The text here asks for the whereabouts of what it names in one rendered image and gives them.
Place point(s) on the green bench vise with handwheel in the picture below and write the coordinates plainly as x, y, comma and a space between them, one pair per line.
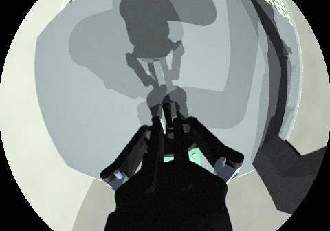
193, 150

